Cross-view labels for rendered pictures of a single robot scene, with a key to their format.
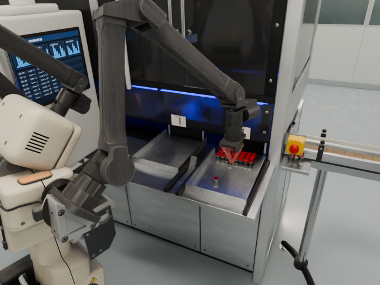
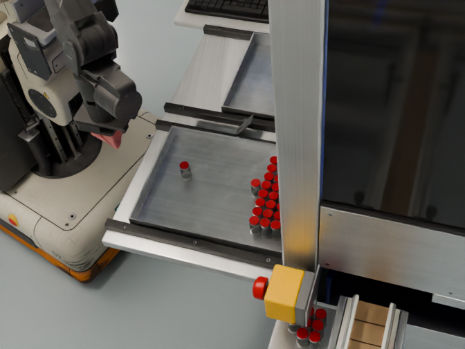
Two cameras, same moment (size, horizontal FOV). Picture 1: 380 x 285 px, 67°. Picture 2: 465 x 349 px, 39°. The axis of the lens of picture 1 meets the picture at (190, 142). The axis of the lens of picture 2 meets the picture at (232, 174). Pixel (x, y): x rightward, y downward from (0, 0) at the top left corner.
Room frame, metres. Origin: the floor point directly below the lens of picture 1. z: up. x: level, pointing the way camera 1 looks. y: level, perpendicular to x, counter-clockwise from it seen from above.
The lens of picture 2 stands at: (1.06, -1.00, 2.04)
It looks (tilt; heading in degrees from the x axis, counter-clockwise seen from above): 53 degrees down; 88
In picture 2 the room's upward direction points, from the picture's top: 8 degrees counter-clockwise
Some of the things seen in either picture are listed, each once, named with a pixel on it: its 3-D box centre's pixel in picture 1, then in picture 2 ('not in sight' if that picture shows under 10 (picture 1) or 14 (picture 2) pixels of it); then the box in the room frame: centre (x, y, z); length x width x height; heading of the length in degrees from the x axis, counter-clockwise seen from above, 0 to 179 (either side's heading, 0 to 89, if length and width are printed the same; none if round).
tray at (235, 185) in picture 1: (227, 172); (225, 189); (1.07, -0.17, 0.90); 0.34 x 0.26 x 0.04; 154
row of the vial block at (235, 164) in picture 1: (233, 162); (265, 194); (1.14, -0.21, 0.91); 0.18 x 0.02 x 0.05; 64
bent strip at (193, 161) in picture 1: (188, 168); (223, 122); (1.09, 0.01, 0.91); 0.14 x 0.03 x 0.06; 154
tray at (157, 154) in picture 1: (171, 149); (306, 84); (1.30, 0.10, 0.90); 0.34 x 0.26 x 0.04; 154
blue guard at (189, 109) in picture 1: (103, 96); not in sight; (1.60, 0.50, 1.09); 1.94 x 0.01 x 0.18; 64
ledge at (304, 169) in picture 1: (296, 163); (310, 338); (1.17, -0.52, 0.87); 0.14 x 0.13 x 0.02; 154
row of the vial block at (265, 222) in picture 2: (234, 159); (275, 197); (1.16, -0.21, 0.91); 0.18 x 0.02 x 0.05; 64
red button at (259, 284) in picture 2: (294, 148); (263, 289); (1.10, -0.46, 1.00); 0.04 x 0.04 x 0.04; 64
